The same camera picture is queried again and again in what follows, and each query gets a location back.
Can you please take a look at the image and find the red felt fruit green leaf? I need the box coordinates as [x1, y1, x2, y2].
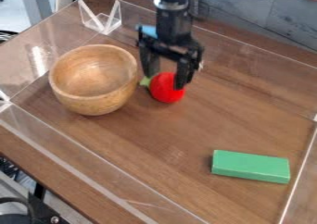
[141, 72, 186, 104]

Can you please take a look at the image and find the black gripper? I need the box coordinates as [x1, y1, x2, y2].
[137, 6, 205, 91]

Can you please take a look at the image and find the clear acrylic corner bracket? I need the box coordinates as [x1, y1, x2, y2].
[78, 0, 122, 35]

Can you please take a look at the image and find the black clamp under table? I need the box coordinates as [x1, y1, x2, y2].
[0, 193, 72, 224]

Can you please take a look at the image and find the wooden bowl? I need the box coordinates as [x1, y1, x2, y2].
[48, 44, 138, 116]

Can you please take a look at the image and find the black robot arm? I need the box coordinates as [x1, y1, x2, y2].
[137, 0, 205, 91]

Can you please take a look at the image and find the green rectangular block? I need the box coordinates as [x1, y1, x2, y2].
[210, 150, 292, 184]

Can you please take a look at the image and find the clear acrylic tray enclosure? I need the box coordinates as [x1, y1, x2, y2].
[0, 5, 317, 224]

